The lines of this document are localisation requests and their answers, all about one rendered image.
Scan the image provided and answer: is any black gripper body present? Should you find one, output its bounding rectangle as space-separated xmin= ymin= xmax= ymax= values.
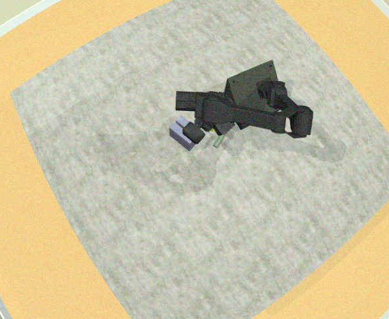
xmin=183 ymin=120 xmax=211 ymax=144

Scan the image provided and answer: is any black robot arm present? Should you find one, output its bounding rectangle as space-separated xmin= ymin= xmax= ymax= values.
xmin=175 ymin=77 xmax=313 ymax=139

